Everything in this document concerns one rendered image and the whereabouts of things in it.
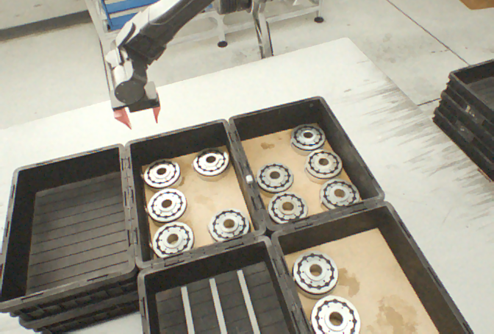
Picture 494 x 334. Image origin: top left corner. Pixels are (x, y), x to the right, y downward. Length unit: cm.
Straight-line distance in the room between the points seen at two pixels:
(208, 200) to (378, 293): 48
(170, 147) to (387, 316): 71
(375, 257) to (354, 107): 68
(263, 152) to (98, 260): 54
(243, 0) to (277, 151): 85
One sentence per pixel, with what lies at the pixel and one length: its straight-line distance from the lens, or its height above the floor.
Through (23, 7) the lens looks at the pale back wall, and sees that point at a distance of 381.
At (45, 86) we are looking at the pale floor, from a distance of 320.
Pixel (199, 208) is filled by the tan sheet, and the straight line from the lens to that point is 107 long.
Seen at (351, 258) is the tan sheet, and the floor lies 83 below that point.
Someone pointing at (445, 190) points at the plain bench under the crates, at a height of 70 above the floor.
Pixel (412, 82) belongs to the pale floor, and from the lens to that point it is 287.
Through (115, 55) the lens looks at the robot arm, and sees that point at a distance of 87.
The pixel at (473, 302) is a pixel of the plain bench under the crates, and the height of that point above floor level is 70.
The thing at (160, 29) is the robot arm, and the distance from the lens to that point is 79.
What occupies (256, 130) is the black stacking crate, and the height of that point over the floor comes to 86.
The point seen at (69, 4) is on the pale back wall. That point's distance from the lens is 377.
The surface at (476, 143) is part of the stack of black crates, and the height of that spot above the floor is 40.
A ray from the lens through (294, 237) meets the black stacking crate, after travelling 93.
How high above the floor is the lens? 172
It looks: 49 degrees down
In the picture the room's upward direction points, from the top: 5 degrees counter-clockwise
